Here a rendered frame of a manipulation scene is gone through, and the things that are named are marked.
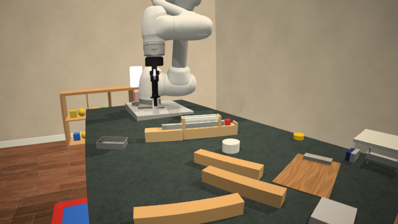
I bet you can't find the grey bar with cross pins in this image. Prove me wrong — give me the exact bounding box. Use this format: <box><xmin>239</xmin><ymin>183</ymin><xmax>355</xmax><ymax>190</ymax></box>
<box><xmin>365</xmin><ymin>147</ymin><xmax>398</xmax><ymax>173</ymax></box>

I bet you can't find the wooden clipboard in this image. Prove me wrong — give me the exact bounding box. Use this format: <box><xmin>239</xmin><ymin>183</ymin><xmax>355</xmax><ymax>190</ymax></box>
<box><xmin>272</xmin><ymin>153</ymin><xmax>340</xmax><ymax>199</ymax></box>

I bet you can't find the cream short cylinder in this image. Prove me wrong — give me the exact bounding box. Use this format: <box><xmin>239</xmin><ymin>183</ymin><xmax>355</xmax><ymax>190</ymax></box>
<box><xmin>222</xmin><ymin>138</ymin><xmax>240</xmax><ymax>154</ymax></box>

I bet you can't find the yellow short cylinder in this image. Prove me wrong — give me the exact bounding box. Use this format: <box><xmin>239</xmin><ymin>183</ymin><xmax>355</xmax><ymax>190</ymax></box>
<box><xmin>293</xmin><ymin>133</ymin><xmax>304</xmax><ymax>141</ymax></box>

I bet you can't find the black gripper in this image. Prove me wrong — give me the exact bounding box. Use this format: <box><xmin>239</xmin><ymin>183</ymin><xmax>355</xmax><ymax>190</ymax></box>
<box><xmin>145</xmin><ymin>57</ymin><xmax>163</xmax><ymax>114</ymax></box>

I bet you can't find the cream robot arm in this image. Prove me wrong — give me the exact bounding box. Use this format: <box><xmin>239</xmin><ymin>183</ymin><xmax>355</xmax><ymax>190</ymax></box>
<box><xmin>132</xmin><ymin>0</ymin><xmax>212</xmax><ymax>109</ymax></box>

